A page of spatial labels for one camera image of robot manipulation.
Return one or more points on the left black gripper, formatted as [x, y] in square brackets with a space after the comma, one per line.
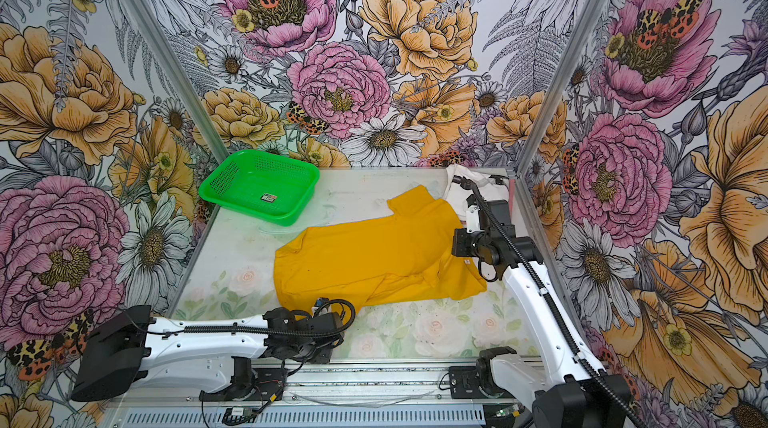
[322, 356]

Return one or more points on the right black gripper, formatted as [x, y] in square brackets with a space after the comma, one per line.
[459, 248]

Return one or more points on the yellow t-shirt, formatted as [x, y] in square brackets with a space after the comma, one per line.
[404, 257]

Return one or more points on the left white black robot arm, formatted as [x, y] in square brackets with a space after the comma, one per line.
[138, 349]

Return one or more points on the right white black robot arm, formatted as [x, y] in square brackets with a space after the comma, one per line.
[571, 388]

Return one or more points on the white black folded t-shirt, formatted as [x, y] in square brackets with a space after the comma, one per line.
[493, 187]

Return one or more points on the green plastic basket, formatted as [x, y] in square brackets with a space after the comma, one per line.
[262, 185]

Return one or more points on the aluminium front rail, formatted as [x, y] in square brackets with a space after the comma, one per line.
[367, 383]

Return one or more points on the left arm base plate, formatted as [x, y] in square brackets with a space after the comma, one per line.
[257, 384]

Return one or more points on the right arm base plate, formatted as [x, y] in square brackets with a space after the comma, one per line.
[465, 383]

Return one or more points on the white vented cable duct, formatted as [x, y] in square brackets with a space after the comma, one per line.
[456, 415]

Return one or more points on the left aluminium corner post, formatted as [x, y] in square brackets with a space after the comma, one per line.
[142, 13]

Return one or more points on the aluminium corner post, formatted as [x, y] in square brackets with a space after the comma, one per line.
[142, 13]
[582, 31]

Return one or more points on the right aluminium corner post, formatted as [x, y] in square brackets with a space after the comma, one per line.
[582, 31]

